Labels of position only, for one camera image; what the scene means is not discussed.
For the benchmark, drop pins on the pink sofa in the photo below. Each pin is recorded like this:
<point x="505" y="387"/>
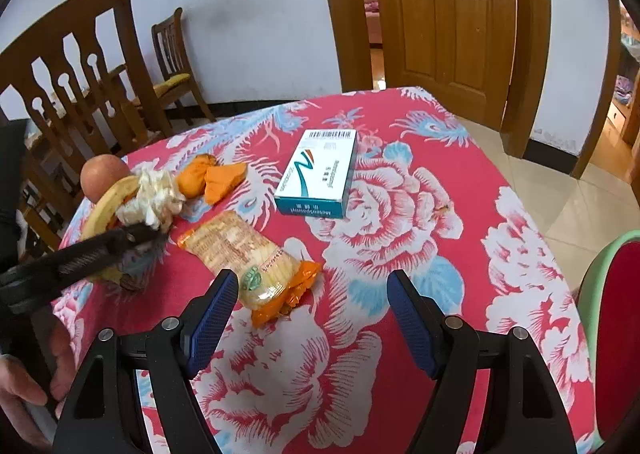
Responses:
<point x="372" y="9"/>

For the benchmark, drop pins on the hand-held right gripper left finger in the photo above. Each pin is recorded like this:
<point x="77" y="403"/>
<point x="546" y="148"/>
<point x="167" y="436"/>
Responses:
<point x="212" y="319"/>

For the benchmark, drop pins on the person's left hand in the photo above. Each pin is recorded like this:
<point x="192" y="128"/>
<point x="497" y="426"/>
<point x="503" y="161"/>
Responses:
<point x="20" y="386"/>

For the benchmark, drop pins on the wooden bedroom door frame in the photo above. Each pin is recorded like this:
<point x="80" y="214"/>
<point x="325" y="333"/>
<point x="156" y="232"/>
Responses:
<point x="600" y="84"/>

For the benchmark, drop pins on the red floral tablecloth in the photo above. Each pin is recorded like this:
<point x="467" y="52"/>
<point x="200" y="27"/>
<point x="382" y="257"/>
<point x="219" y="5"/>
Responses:
<point x="400" y="214"/>

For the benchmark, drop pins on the wooden chair with cushion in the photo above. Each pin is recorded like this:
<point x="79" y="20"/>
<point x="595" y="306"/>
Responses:
<point x="167" y="34"/>

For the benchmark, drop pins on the green bin with red liner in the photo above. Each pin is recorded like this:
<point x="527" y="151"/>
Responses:
<point x="620" y="334"/>

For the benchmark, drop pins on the red apple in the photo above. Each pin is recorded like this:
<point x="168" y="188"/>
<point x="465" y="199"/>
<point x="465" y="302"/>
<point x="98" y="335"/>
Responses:
<point x="102" y="179"/>

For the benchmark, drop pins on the white and teal medicine box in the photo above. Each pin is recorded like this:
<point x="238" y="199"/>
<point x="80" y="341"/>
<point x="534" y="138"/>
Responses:
<point x="320" y="174"/>

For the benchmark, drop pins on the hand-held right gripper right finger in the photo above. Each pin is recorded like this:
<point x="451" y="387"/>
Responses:
<point x="412" y="324"/>

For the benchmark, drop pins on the large wooden chair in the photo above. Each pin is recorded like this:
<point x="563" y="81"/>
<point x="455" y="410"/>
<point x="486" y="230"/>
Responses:
<point x="75" y="19"/>

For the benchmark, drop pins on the yellow seat cushion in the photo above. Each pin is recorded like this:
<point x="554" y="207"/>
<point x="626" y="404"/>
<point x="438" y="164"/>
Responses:
<point x="172" y="82"/>

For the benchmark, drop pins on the orange peel piece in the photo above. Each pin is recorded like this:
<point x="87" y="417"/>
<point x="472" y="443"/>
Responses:
<point x="225" y="181"/>
<point x="192" y="179"/>

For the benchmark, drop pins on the wooden panel door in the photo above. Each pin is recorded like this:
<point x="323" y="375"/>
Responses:
<point x="445" y="9"/>

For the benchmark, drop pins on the yellow banana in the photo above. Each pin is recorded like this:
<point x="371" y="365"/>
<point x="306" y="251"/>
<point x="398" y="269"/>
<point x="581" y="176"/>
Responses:
<point x="107" y="214"/>

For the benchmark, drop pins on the orange snack packet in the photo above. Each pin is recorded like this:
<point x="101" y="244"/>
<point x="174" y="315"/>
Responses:
<point x="240" y="254"/>

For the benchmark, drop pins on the small paper ball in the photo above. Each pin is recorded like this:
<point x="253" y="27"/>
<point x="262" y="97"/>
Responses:
<point x="152" y="199"/>

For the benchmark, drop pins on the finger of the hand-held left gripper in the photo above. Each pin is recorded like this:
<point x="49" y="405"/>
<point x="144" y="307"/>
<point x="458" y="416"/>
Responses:
<point x="137" y="269"/>
<point x="90" y="254"/>

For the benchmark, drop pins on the wooden bunk bed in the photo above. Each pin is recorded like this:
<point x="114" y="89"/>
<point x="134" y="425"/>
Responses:
<point x="625" y="89"/>

